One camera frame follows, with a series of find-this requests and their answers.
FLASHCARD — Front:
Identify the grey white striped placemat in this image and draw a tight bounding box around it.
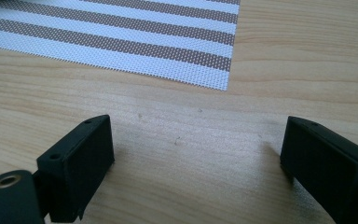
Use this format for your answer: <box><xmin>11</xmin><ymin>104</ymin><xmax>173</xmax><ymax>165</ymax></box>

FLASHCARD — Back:
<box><xmin>0</xmin><ymin>0</ymin><xmax>241</xmax><ymax>92</ymax></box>

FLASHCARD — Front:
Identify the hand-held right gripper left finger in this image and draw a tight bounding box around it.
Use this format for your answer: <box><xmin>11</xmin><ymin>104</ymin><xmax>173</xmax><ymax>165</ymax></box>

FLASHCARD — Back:
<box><xmin>32</xmin><ymin>114</ymin><xmax>116</xmax><ymax>224</ymax></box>

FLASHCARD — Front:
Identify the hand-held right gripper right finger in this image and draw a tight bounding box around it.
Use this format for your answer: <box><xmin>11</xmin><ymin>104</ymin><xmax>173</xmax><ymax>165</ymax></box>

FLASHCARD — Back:
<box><xmin>280</xmin><ymin>115</ymin><xmax>358</xmax><ymax>224</ymax></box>

